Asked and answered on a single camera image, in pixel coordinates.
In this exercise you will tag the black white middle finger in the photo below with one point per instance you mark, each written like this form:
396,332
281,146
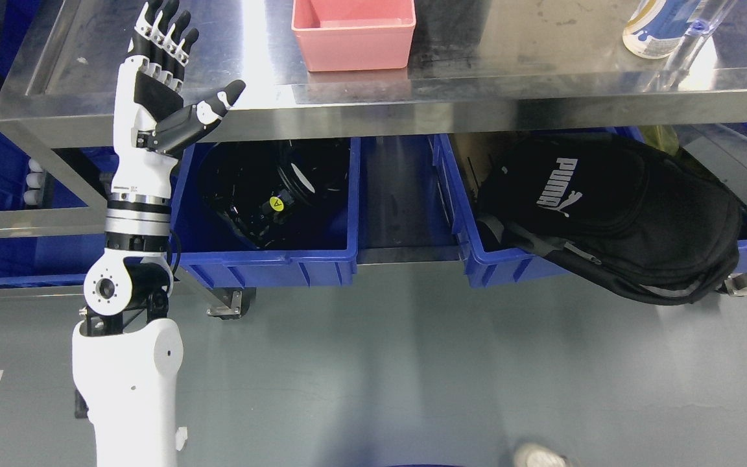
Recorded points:
175,31

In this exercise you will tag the black helmet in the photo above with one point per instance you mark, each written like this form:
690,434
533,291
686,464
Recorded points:
269,194

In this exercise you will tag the blue bin far left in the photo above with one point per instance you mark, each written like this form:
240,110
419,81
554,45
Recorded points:
38,261

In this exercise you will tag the blue bin with backpack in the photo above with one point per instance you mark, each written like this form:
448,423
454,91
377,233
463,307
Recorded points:
463,162

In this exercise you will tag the black Puma backpack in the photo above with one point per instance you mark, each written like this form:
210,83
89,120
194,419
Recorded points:
617,212

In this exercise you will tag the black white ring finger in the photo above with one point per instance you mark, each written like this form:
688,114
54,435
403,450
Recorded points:
157,19

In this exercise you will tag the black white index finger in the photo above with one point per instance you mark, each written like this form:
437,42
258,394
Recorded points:
182,49

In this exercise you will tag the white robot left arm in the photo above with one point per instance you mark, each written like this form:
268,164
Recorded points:
126,351

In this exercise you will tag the stainless steel table cart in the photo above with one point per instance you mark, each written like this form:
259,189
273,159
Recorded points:
472,66

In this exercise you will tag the white shoe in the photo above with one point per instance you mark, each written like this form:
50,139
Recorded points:
533,454

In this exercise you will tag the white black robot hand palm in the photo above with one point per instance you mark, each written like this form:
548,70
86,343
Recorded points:
141,102

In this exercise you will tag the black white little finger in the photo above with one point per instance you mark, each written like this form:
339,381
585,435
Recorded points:
139,46

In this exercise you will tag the pink plastic storage box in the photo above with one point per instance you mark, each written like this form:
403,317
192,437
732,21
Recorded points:
338,36

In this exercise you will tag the blue bin with helmet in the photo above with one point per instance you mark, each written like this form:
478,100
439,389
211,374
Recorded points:
216,258

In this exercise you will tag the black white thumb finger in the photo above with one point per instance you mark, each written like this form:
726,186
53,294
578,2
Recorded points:
190,124

